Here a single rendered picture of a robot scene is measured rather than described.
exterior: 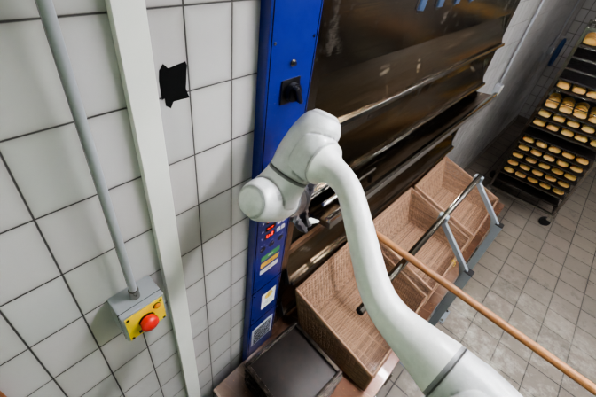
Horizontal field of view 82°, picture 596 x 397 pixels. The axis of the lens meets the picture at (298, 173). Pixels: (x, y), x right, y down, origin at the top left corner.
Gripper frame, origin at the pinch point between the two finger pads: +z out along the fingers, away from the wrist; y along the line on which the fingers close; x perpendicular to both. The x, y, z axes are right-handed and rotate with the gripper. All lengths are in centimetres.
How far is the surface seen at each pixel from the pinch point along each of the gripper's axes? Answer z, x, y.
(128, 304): -48, -20, 30
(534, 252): 280, 116, 16
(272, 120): -31.4, -5.7, -18.4
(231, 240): -16.9, -17.4, 17.9
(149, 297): -45, -17, 28
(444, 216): 75, 36, -3
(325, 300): 73, -8, 59
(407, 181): 124, 9, -15
